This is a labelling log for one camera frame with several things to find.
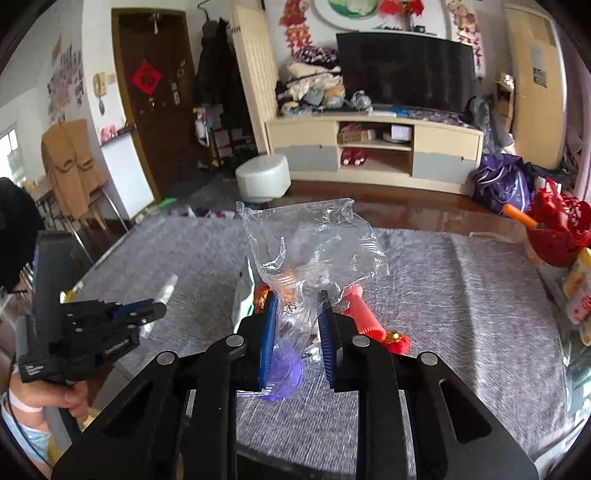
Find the white green snack bag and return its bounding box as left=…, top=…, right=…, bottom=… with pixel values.
left=231, top=270, right=254, bottom=333

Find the clear plastic bag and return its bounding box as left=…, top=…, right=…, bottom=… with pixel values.
left=235, top=197, right=390, bottom=402

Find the orange snack wrapper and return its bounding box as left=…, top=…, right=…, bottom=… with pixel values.
left=253, top=284, right=270, bottom=314

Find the person's left hand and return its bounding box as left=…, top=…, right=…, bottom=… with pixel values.
left=9, top=372, right=88, bottom=421

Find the red plastic cone toy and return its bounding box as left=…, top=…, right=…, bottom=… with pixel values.
left=344, top=283, right=387, bottom=342

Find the small red round toy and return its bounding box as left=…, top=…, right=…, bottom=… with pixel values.
left=383, top=331, right=412, bottom=355

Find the white round stool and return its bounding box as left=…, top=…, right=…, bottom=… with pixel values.
left=235, top=154, right=291, bottom=204

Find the grey woven table mat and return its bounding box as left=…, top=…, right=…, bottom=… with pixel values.
left=73, top=214, right=570, bottom=467

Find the brown coat on chair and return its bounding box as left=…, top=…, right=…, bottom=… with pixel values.
left=41, top=119, right=107, bottom=220

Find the beige TV cabinet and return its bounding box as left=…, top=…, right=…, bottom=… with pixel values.
left=266, top=113, right=484, bottom=196

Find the purple bag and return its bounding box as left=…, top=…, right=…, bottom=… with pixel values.
left=472, top=154, right=532, bottom=215

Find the pile of clothes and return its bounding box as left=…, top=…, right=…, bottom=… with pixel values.
left=276, top=45, right=346, bottom=117

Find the red plastic basket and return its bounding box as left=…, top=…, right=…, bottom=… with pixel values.
left=527, top=179, right=590, bottom=267

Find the black television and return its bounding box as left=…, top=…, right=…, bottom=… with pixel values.
left=337, top=32, right=477, bottom=113

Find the dark brown door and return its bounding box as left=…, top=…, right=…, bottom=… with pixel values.
left=111, top=8, right=211, bottom=201

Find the beige standing air conditioner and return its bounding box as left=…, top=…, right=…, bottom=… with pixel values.
left=504, top=3, right=567, bottom=170

